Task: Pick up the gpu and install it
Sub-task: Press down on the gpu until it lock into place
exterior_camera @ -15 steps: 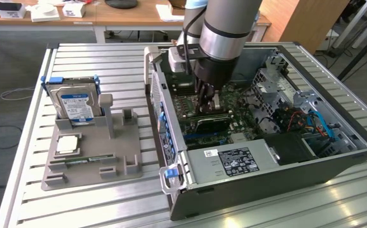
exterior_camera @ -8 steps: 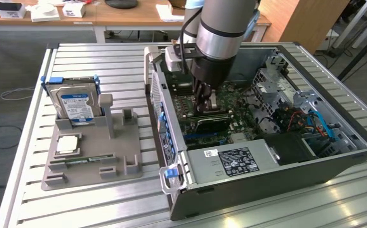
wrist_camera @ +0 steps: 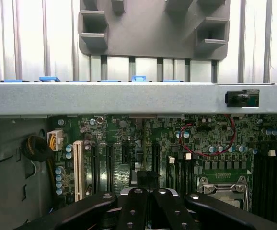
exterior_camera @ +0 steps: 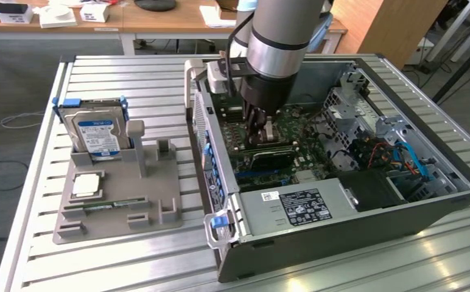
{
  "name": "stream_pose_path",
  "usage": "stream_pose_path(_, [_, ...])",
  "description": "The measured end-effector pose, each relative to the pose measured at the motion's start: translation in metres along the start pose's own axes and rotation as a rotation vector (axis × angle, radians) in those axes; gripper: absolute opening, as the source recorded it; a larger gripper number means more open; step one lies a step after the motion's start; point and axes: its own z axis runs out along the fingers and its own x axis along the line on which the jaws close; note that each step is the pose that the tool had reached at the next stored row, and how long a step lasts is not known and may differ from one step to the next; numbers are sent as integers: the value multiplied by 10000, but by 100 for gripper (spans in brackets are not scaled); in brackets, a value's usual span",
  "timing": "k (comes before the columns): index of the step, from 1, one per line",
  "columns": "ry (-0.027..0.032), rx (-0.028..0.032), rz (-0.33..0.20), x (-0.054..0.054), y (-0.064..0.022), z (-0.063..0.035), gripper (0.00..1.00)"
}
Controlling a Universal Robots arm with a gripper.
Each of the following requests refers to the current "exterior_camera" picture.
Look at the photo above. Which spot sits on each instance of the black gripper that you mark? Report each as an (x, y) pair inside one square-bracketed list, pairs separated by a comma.
[(265, 94)]

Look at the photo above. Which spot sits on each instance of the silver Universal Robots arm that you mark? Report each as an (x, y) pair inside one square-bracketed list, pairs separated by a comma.
[(284, 30)]

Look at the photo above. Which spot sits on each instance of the installed green RAM stick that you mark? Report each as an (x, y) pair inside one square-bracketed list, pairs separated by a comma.
[(288, 147)]

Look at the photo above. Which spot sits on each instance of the green motherboard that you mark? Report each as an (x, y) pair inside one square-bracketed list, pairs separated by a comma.
[(308, 146)]

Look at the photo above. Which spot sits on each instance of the blue expansion slot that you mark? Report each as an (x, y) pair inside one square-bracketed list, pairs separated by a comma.
[(257, 175)]

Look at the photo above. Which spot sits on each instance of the white paper stack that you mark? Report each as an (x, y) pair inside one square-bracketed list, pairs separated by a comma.
[(214, 18)]

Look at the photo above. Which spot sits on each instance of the brown cardboard box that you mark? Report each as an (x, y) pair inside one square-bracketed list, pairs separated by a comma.
[(228, 4)]

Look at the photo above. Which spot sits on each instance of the wooden desk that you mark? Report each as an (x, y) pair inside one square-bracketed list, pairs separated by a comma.
[(24, 26), (166, 21)]

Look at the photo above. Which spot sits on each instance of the wooden cabinet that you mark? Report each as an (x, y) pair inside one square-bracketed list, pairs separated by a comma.
[(381, 27)]

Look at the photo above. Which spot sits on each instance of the grey power supply unit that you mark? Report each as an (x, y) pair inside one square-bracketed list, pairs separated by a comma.
[(268, 213)]

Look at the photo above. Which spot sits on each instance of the black monitor base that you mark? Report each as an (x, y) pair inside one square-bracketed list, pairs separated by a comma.
[(156, 4)]

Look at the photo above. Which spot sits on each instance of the black fan shroud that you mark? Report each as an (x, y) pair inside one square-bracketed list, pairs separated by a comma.
[(369, 191)]

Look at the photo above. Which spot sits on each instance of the white floor device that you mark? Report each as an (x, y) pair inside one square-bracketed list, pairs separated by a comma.
[(427, 50)]

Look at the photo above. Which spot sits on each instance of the blue case latch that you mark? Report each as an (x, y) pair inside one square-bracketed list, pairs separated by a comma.
[(217, 222)]

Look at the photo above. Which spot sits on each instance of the hard disk in blue carrier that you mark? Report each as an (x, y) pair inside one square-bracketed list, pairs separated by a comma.
[(97, 137)]

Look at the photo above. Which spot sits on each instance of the grey parts rack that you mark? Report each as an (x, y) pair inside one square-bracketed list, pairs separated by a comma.
[(138, 194)]

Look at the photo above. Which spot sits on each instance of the black slanted pole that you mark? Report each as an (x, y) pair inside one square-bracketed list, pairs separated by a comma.
[(463, 68)]

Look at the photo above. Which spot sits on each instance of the white printed box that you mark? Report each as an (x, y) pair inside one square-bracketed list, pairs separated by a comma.
[(96, 13)]

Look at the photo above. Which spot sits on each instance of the black open PC case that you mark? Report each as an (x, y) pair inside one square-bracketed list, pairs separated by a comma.
[(341, 243)]

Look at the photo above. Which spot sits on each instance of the loose green RAM stick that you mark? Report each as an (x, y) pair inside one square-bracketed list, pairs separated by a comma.
[(109, 204)]

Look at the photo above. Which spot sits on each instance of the loose silver CPU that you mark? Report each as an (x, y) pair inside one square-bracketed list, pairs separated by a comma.
[(86, 185)]

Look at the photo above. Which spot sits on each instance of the round white dispenser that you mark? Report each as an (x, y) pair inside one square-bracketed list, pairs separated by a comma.
[(58, 18)]

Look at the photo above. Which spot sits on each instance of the white box with black lid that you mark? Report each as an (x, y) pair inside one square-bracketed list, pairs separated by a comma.
[(14, 16)]

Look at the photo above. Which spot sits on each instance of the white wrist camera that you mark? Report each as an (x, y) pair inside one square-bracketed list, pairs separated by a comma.
[(220, 79)]

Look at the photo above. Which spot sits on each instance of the white table frame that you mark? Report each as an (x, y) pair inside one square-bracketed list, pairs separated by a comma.
[(455, 30)]

